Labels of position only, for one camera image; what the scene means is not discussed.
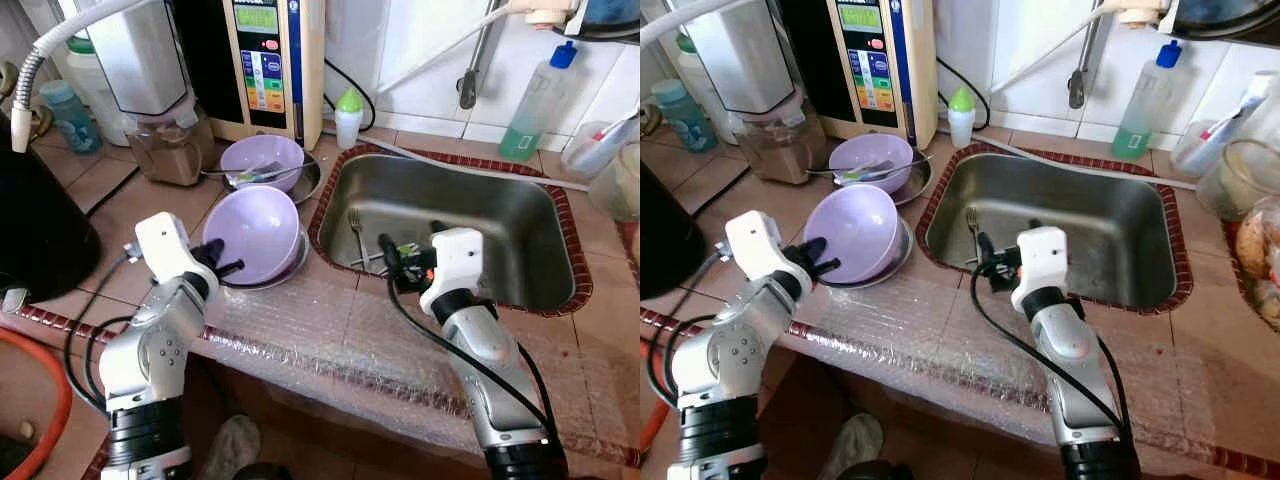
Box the green soap bottle blue cap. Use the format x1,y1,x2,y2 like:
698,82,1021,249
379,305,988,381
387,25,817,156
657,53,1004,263
1111,40,1184,163
497,41,582,164

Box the purple plastic bowl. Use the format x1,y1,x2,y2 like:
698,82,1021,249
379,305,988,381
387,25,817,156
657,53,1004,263
827,133,915,194
219,134,307,194
202,185,305,287
802,184,902,287

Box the beige faucet head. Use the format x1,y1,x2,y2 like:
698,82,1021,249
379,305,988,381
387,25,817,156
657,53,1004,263
524,0,583,30
1115,0,1173,29

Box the clear glass jar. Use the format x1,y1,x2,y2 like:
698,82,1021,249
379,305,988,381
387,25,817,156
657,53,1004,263
587,140,641,224
1195,138,1280,224

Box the white bottle green cap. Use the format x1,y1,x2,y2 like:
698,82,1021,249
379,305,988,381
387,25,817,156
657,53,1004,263
946,86,977,152
334,87,365,152

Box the thin white hose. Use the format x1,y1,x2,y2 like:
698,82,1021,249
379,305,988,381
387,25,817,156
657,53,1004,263
975,126,1199,193
320,126,593,193

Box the steel kitchen sink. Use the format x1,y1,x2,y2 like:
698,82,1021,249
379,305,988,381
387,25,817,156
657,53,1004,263
308,143,594,318
914,143,1195,318

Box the white braided hose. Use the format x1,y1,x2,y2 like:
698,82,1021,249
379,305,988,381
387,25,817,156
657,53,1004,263
985,0,1136,97
373,0,536,97

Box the white grey shoe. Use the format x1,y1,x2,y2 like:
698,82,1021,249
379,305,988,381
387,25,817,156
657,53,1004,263
817,412,887,480
195,414,264,480

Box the white plastic jug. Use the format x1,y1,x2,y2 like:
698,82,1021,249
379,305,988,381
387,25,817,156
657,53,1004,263
63,35,133,148
675,35,743,146

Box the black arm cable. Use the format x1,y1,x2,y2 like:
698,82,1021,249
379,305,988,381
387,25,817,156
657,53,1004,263
385,280,561,441
645,255,731,411
62,250,139,416
970,280,1131,431

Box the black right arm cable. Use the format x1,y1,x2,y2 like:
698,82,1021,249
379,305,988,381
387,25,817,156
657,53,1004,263
385,280,561,441
970,280,1131,431

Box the grey white flexible hose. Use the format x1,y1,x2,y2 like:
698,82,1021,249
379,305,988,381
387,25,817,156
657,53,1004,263
9,0,166,154
640,0,773,46

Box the steel fork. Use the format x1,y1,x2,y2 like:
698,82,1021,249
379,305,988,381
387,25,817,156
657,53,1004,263
346,207,369,269
963,206,985,266

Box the beige water ionizer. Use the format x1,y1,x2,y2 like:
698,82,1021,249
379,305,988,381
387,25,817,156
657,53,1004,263
829,0,937,151
221,0,327,151

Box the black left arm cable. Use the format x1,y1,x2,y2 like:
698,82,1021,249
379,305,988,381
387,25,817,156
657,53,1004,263
62,250,139,416
645,255,731,411

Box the clear plastic cup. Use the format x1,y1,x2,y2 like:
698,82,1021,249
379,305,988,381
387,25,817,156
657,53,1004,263
1168,118,1251,181
561,115,639,184

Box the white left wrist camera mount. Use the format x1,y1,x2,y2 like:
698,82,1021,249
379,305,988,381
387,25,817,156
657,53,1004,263
724,210,788,284
132,211,194,288

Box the black power cable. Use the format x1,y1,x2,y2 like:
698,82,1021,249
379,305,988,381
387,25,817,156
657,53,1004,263
322,57,378,133
935,57,991,133

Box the black round pot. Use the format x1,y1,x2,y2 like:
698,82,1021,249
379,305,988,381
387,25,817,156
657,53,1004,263
640,158,707,301
0,108,103,307

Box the dark hanging pot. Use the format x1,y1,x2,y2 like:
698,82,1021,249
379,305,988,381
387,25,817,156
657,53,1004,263
578,0,641,43
1165,0,1280,49

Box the steel plate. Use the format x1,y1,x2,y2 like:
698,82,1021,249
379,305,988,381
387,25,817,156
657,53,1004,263
285,155,325,207
830,225,915,291
222,228,313,292
895,152,935,206

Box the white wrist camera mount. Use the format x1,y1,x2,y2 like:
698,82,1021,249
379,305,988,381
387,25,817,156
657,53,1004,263
132,211,194,288
1009,226,1072,315
724,210,788,284
419,227,487,317

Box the white toothpaste tube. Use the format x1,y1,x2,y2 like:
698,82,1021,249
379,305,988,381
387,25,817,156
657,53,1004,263
1195,76,1279,177
588,112,641,173

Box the silver blender brown contents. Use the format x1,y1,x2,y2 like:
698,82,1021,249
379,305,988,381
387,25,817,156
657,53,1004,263
83,0,217,189
688,0,827,188

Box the metal faucet pipe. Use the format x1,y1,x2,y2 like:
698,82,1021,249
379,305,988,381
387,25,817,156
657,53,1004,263
457,0,508,111
1066,0,1111,111

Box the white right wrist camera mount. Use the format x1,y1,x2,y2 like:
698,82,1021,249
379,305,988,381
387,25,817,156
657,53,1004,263
419,227,487,317
1009,226,1072,315

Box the clear bag of food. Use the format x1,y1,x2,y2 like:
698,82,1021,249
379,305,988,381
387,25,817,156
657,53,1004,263
1233,195,1280,333

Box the teal plastic bottle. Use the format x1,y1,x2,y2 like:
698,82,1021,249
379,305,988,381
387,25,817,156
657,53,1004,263
39,79,103,157
650,79,714,157

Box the steel spoon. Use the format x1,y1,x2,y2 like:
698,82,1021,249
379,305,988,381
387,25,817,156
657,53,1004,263
198,155,329,186
805,153,936,186

